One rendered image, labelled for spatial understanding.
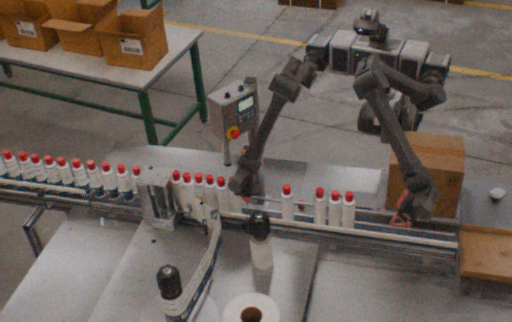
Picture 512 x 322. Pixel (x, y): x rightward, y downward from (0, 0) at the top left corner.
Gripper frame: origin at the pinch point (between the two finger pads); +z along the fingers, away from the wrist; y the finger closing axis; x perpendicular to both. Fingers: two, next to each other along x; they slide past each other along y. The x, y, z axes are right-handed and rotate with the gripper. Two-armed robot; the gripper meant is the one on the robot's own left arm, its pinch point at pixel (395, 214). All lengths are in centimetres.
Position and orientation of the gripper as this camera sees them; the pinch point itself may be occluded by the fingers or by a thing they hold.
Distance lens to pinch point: 229.5
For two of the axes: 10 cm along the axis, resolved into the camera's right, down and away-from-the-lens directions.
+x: 7.5, 6.5, 1.1
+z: -5.1, 4.6, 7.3
